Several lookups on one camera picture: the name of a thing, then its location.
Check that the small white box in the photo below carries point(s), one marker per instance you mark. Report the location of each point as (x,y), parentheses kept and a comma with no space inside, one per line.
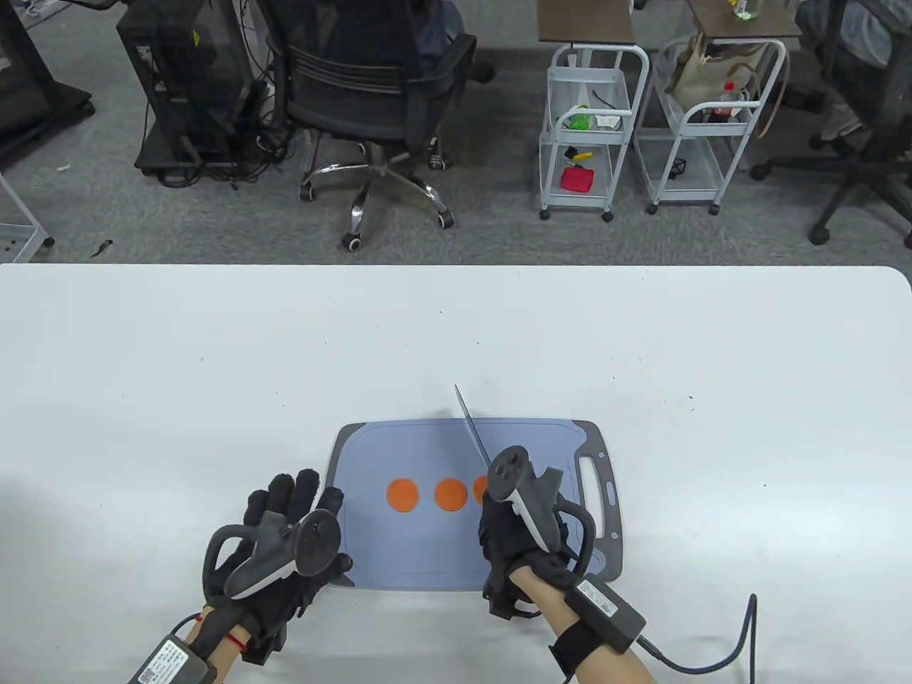
(607,122)

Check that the yellow green bottle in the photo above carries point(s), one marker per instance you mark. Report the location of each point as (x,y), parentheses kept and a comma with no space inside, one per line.
(744,8)

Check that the black kitchen knife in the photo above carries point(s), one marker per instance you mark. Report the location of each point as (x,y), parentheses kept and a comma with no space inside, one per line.
(474,431)

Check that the grey white right controller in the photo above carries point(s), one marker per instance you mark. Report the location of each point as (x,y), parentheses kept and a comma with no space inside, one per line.
(534,509)

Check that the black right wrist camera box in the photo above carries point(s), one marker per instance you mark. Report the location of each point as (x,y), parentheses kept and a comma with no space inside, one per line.
(605,609)

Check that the black office chair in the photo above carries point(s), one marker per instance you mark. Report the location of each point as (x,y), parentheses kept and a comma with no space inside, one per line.
(858,167)
(370,107)

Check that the orange plasticine disc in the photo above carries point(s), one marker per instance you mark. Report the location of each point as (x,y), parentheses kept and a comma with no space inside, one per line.
(481,491)
(450,495)
(402,495)

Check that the person's left hand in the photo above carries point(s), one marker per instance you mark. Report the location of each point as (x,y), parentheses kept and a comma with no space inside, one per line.
(285,613)

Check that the red capped soda bottle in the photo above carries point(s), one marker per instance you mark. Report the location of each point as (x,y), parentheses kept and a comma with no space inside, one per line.
(728,103)

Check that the grey white left controller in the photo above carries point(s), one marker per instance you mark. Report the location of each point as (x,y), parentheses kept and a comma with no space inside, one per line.
(267,563)

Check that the grey white controller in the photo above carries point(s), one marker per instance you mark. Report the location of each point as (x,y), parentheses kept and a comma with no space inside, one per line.
(267,563)
(534,509)

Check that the yellow black tool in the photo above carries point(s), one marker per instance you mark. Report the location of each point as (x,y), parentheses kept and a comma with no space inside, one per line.
(583,155)

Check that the person's right forearm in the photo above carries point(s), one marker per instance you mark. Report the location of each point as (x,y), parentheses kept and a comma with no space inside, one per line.
(548,605)

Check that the person's left forearm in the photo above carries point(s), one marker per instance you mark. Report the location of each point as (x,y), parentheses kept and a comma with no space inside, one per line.
(231,659)

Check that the blue grey cutting board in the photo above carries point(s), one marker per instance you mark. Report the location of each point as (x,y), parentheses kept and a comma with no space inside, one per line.
(427,548)

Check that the beige bag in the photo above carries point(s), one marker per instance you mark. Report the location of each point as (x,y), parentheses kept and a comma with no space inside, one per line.
(698,78)

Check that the black rolling stand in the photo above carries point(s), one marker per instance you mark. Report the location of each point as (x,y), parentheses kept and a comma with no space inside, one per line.
(28,100)

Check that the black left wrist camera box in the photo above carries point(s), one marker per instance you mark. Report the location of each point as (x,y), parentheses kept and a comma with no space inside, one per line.
(167,662)

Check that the person's right hand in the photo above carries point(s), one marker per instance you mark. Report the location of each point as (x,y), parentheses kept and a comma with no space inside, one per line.
(499,548)

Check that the red pouch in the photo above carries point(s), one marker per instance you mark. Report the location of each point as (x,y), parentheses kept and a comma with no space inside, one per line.
(577,178)

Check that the green packet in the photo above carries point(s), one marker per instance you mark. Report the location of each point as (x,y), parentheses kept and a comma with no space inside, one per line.
(581,121)

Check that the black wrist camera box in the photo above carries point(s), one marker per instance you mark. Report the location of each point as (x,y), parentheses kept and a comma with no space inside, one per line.
(167,662)
(605,609)

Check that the black computer tower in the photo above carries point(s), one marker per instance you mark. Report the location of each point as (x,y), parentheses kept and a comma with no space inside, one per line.
(178,71)

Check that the brown wooden desk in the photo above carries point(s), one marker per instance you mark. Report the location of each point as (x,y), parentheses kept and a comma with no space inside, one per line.
(769,25)
(584,21)

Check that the black floor scrap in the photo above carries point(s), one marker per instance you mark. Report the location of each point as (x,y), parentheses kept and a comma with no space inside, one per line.
(103,248)

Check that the white rolling cart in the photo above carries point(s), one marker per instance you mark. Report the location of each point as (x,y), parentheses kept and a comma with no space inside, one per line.
(684,198)
(595,206)

